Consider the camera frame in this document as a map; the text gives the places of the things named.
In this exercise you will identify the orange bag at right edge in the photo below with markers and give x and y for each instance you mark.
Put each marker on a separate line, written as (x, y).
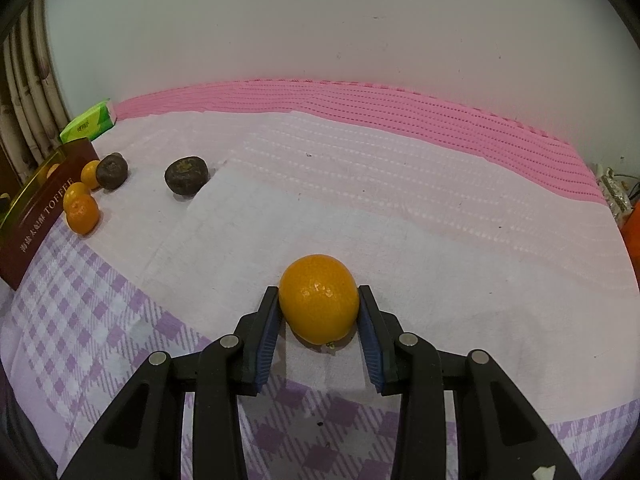
(631, 236)

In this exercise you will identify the beige patterned curtain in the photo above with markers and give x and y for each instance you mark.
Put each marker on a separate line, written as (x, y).
(32, 111)

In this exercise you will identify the pink and purple tablecloth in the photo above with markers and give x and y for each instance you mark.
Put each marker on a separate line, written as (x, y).
(475, 231)

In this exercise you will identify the dark mangosteen by tin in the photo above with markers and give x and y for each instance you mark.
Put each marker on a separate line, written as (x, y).
(112, 171)

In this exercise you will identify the small orange middle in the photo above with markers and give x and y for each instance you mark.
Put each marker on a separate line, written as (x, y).
(74, 191)

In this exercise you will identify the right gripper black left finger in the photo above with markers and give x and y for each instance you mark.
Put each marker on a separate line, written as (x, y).
(139, 434)

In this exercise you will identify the small orange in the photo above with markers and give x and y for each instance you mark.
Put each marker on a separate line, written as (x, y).
(74, 191)
(88, 175)
(83, 214)

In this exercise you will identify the green tissue pack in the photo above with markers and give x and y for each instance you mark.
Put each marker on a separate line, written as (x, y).
(91, 123)

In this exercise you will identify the dark mangosteen near cloth fold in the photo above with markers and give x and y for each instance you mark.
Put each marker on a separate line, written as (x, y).
(186, 176)

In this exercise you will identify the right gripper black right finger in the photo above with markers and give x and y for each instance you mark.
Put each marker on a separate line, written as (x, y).
(499, 433)

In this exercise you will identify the small orange rear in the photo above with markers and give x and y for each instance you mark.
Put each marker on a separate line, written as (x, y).
(88, 175)

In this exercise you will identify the gold toffee tin tray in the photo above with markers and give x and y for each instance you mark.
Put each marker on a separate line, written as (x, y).
(36, 209)

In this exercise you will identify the small orange front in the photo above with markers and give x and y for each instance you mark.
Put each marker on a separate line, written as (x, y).
(83, 214)

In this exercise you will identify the large orange fruit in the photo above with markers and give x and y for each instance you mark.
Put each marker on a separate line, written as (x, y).
(319, 299)

